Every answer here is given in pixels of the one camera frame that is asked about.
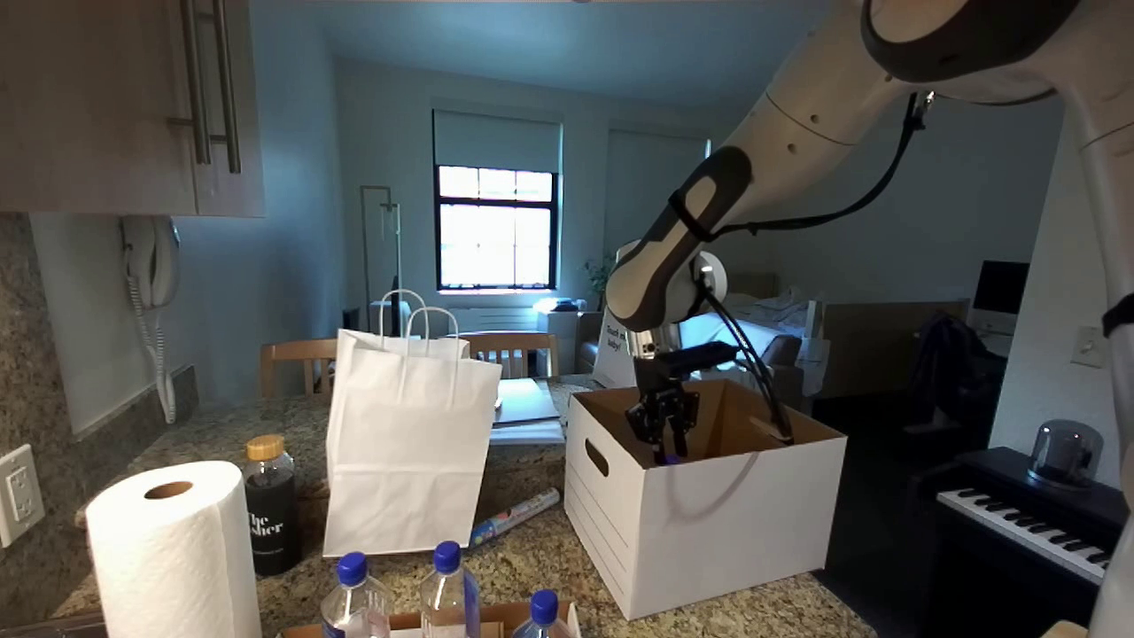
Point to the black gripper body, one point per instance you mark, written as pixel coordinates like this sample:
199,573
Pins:
660,394

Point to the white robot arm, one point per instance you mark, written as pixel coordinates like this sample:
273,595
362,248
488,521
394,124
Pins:
801,118

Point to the white cardboard box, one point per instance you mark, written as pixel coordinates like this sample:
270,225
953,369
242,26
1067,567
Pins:
709,532

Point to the long blue foil box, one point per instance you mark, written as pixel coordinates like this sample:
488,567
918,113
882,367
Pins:
518,515

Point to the brown cardboard box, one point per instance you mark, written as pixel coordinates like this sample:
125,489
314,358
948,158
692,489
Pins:
875,348

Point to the clear bottle blue cap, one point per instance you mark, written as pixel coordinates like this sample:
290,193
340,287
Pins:
545,618
452,595
356,602

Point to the dark bottle yellow cap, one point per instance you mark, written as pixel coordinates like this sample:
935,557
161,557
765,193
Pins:
273,515

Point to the white printed shopping bag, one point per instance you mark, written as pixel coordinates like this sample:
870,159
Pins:
616,354

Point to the white flat board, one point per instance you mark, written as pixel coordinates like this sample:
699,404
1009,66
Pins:
527,407

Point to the green house plant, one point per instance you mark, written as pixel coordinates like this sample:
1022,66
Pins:
597,277

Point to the white bedding pile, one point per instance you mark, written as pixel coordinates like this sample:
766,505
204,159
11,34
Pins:
780,323

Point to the wooden chair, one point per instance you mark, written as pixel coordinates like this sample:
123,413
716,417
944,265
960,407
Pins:
290,350
509,341

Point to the black framed window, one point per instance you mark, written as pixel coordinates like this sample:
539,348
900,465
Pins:
499,235

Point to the white paper bag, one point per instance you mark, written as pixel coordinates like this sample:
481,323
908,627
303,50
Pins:
402,463

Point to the black bag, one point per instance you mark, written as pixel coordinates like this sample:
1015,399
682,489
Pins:
961,372

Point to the thin metal floor stand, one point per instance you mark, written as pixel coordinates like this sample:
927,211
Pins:
394,251

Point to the white window blind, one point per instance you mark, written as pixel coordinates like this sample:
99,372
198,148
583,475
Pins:
499,139

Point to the black piano keyboard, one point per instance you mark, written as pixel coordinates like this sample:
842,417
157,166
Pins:
1015,532

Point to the black monitor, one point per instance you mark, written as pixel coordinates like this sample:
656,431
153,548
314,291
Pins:
1002,287

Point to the glass jar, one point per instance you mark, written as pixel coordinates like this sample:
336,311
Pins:
1064,452

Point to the white paper towel roll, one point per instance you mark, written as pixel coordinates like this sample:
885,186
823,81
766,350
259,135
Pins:
179,555

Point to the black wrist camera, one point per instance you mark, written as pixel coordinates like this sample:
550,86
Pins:
696,354

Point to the white wall switch plate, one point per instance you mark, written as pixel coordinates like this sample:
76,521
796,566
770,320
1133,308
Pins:
1090,346

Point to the white wall phone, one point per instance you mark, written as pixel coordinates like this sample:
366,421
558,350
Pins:
151,270

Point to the white double switch plate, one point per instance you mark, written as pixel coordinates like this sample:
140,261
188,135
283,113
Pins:
18,497

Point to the beige wall cabinet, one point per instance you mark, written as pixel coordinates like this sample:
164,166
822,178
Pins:
84,108

